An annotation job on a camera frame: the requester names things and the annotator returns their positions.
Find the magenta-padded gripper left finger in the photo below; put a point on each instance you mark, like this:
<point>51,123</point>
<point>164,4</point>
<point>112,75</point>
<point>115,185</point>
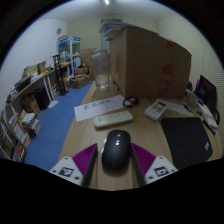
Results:
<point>65,170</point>

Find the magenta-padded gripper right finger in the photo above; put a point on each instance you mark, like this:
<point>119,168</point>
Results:
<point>161,170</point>

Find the black computer mouse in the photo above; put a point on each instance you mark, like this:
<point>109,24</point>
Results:
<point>116,151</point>

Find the black rectangular mouse pad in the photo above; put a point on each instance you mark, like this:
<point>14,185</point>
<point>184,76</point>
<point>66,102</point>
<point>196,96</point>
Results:
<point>186,141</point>

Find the low shelf unit with books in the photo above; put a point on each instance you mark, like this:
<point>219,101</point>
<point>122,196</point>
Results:
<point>18,133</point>

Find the white remote with display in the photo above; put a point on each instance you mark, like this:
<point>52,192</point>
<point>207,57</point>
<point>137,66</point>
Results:
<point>156,110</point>

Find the plain white paper sheet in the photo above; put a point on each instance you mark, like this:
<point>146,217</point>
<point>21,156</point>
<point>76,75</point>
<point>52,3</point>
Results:
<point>178,108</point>

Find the black marker pen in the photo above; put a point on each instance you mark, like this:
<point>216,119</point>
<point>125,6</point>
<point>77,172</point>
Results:
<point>209,127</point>

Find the black binder clip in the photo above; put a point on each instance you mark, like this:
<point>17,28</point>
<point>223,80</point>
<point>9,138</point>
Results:
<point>187,107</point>

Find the cream slim remote control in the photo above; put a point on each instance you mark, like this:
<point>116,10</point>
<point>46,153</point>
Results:
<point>113,119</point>

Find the white paper sheet with writing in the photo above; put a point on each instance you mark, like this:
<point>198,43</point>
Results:
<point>96,107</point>

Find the white book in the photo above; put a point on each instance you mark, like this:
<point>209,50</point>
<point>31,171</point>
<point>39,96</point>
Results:
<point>208,115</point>

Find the cluttered wooden side desk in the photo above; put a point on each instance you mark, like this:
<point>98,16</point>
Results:
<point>33,86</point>

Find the open cardboard box on floor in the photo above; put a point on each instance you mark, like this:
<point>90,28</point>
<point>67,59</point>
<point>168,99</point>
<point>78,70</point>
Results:
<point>79,81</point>

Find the black computer monitor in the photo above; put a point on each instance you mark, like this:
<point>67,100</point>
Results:
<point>206,91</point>

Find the black metal stand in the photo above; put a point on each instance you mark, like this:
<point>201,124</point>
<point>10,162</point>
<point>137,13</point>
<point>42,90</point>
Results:
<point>60,78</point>

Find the clear glass jar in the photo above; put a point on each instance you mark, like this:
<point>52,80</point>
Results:
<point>101,70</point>

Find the large brown cardboard box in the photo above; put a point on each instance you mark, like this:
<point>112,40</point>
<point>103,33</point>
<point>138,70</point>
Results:
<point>146,63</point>

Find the blue and white display cabinet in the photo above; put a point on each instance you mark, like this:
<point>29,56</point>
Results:
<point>69,55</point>

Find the frosted window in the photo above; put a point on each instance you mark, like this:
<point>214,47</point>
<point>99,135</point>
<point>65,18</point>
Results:
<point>111,21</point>

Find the ceiling tube light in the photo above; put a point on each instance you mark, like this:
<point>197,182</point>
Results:
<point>106,2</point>

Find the round wall clock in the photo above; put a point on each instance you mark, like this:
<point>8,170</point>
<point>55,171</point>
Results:
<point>59,31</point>

